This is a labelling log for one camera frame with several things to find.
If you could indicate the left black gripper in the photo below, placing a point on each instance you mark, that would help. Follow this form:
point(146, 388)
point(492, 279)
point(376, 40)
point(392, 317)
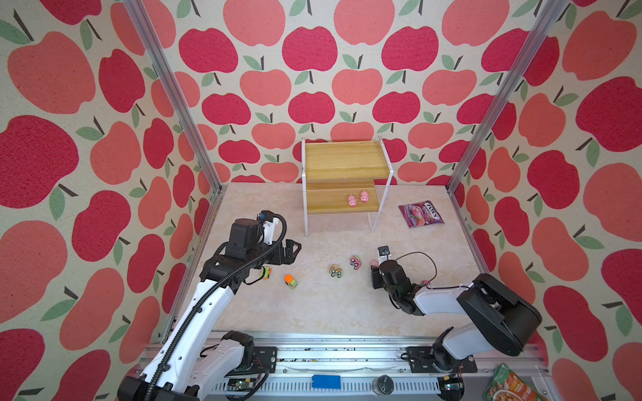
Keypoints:
point(289, 256)

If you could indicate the wooden two-tier shelf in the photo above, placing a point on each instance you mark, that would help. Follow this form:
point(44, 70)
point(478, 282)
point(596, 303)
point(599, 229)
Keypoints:
point(331, 171)

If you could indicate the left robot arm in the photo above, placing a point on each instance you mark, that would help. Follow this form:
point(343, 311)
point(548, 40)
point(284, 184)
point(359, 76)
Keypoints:
point(176, 372)

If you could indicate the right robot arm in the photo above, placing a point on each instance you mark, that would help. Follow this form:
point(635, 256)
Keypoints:
point(500, 318)

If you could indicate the orange green toy truck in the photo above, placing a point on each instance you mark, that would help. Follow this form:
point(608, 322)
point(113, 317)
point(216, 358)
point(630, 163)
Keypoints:
point(290, 281)

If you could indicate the green toy car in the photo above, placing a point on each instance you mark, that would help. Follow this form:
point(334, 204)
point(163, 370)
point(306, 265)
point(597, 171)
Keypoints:
point(266, 273)

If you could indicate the green pink toy bus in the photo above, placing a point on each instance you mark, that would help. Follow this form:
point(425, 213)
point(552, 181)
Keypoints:
point(335, 271)

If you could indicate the purple candy bag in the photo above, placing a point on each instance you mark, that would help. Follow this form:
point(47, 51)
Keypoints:
point(421, 214)

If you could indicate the round black knob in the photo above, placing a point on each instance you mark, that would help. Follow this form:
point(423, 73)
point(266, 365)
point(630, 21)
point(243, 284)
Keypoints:
point(384, 385)

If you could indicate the blue tape block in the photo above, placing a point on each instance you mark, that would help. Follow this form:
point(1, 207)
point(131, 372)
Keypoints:
point(324, 381)

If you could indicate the green snack packet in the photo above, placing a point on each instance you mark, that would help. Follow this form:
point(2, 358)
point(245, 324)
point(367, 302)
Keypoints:
point(507, 386)

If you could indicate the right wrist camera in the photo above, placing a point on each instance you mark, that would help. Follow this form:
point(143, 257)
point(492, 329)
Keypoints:
point(384, 254)

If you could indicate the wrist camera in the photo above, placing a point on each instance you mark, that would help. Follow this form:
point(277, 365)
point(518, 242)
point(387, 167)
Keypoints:
point(384, 254)
point(249, 233)

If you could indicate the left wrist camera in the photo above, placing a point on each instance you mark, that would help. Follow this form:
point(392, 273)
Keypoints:
point(249, 233)

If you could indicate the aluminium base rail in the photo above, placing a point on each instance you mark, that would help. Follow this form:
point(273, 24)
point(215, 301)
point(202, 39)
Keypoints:
point(284, 364)

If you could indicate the left aluminium frame post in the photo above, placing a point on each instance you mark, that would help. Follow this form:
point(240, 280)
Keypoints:
point(146, 31)

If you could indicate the aluminium frame post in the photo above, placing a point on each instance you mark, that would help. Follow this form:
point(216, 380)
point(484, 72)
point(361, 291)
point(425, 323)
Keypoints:
point(533, 42)
point(146, 31)

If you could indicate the right aluminium frame post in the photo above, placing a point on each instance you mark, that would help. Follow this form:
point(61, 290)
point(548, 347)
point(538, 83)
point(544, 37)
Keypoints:
point(533, 42)

